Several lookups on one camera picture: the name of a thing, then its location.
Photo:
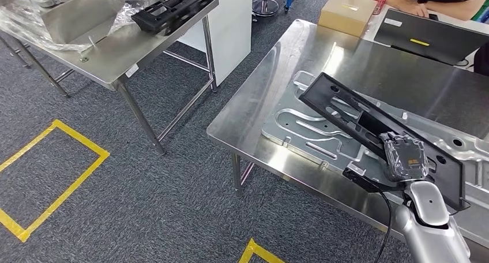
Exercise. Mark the chrome stanchion base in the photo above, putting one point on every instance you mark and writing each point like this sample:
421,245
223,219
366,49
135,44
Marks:
265,7

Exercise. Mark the cardboard box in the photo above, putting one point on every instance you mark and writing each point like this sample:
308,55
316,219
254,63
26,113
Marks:
344,14

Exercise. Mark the steel box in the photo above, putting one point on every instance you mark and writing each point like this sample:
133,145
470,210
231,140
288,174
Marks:
76,16

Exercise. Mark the stamped sheet metal panel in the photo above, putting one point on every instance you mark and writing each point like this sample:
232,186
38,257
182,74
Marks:
290,127

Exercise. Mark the black plastic bracket part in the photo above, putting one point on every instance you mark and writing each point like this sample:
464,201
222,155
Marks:
152,22
328,93

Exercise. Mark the black laptop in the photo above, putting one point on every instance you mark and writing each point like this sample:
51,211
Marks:
420,36

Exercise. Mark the clear plastic wrap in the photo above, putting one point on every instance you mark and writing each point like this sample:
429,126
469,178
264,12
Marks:
23,28

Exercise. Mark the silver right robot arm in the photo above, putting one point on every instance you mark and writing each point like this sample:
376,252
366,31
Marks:
428,204

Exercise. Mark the white cabinet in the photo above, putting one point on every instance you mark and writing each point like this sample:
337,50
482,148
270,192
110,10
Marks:
229,32

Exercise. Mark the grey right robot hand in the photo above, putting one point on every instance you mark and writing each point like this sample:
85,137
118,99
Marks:
405,158

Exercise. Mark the black object beside laptop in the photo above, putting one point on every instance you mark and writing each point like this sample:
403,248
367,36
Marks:
483,60

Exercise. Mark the person's forearm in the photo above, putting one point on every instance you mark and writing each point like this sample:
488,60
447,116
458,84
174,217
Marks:
454,11

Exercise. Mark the pale wrist camera on bracket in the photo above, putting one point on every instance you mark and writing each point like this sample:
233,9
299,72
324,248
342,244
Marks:
355,168

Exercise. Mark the yellow floor tape square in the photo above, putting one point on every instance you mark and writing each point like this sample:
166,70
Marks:
254,246
65,198

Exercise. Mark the steel workbench with panel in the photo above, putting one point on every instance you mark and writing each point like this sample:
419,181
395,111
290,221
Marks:
344,51

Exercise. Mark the person's hand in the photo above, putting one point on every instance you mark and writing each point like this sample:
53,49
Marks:
414,8

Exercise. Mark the steel workbench with parts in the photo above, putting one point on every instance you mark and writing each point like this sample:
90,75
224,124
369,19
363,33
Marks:
114,51

